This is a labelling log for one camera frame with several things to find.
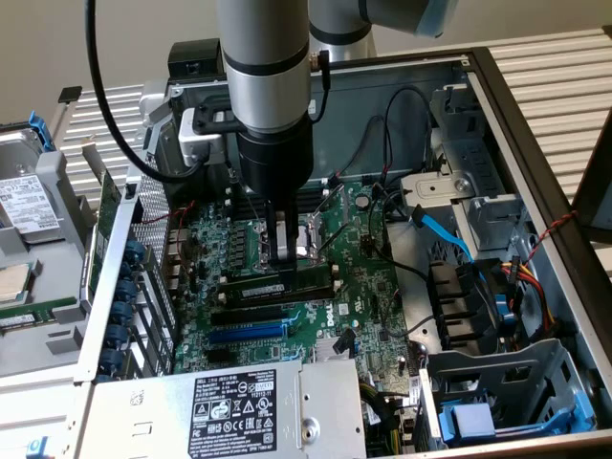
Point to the open grey PC case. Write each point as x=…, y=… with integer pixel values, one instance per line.
x=363, y=110

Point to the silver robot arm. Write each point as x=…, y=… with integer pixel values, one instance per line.
x=268, y=72

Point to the black fan shroud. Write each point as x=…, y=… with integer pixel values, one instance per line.
x=454, y=306

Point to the silver power supply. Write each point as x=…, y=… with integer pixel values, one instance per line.
x=143, y=406

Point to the dark framed panel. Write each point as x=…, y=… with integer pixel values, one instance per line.
x=590, y=191

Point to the black RAM slot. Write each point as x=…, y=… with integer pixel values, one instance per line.
x=282, y=301
x=251, y=201
x=251, y=215
x=251, y=208
x=244, y=195

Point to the CPU socket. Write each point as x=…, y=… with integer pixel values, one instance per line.
x=306, y=241

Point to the coin battery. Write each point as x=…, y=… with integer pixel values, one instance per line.
x=363, y=201

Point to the green graphics card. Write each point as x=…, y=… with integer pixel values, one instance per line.
x=109, y=201

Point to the hard disk with white label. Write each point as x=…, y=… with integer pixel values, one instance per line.
x=28, y=201

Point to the long black expansion slot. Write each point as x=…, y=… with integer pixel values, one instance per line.
x=246, y=315

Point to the short black expansion slot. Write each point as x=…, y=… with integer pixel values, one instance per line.
x=217, y=355

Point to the black box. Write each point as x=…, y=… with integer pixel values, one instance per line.
x=191, y=57

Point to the grey chipset heatsink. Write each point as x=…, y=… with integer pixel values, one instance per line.
x=325, y=351

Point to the small blue latch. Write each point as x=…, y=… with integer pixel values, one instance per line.
x=38, y=449

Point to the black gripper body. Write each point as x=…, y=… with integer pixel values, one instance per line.
x=277, y=162

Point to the green motherboard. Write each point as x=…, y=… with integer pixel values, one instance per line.
x=363, y=287

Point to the blue disk caddy clip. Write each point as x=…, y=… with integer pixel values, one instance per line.
x=42, y=134

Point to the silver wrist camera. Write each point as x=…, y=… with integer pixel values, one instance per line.
x=196, y=146

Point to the silver CPU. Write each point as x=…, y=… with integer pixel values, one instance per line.
x=13, y=283

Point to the blue expansion slot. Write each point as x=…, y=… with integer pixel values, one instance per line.
x=246, y=332

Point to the silver optical drive bay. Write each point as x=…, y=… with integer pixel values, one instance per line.
x=430, y=189

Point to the light grey metal panel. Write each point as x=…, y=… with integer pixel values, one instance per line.
x=33, y=416

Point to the grey parts rack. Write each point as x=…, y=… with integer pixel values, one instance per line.
x=52, y=268

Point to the green RAM stick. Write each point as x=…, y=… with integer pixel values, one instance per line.
x=19, y=318
x=258, y=289

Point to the blue card retention knob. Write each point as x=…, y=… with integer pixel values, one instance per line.
x=111, y=359
x=126, y=270
x=117, y=335
x=135, y=251
x=126, y=290
x=122, y=312

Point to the silver bracket black tip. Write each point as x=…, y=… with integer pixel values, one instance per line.
x=70, y=94

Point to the grey disk bay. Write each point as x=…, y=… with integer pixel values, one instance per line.
x=478, y=368

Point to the blue disk caddy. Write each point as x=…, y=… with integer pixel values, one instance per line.
x=447, y=428

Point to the silver socket cover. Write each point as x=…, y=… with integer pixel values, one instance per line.
x=330, y=205

